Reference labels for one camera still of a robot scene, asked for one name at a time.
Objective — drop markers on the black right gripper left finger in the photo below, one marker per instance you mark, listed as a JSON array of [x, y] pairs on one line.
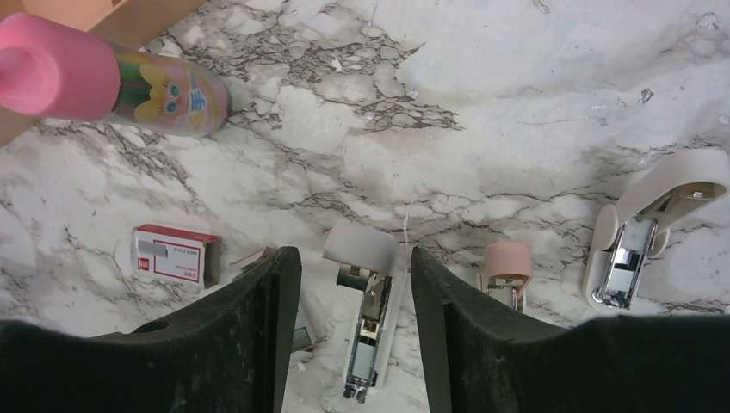
[[221, 353]]

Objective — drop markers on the red staple box sleeve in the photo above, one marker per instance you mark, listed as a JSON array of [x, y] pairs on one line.
[[176, 255]]

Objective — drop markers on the staple box tray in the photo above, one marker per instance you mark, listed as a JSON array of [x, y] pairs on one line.
[[293, 324]]

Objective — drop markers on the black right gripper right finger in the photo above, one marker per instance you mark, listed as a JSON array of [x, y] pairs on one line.
[[481, 356]]

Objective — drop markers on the pink cap glue bottle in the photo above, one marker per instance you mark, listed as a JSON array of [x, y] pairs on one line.
[[49, 70]]

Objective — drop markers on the long white stapler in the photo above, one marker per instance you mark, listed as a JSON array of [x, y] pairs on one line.
[[367, 260]]

